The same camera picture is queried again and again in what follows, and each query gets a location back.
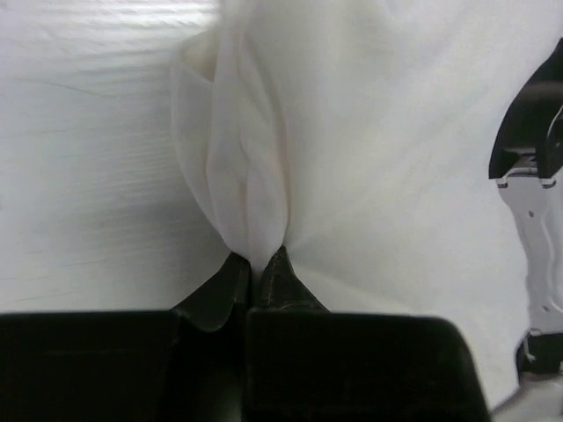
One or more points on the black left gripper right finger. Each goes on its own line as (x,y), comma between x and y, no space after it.
(306,363)

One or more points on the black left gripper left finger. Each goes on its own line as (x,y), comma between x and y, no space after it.
(137,365)

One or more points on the white t-shirt black graphic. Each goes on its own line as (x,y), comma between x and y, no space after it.
(357,135)

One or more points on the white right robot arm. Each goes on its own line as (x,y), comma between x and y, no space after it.
(526,165)

